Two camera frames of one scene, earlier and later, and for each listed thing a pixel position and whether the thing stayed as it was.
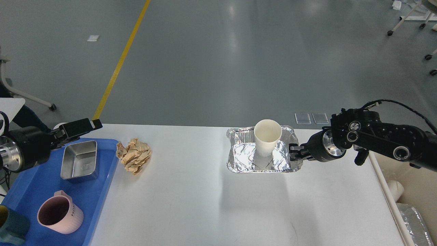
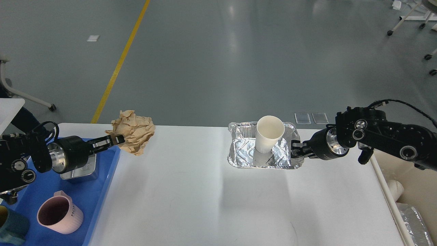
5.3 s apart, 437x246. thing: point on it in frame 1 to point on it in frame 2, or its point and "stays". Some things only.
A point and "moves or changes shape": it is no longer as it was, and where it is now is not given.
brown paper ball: (134, 156) to (137, 130)
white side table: (10, 106) stays
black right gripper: (321, 147) stays
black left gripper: (21, 148) to (69, 152)
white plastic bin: (420, 191) stays
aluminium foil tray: (242, 157) moves or changes shape
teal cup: (14, 226) stays
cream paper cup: (267, 132) stays
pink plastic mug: (59, 213) stays
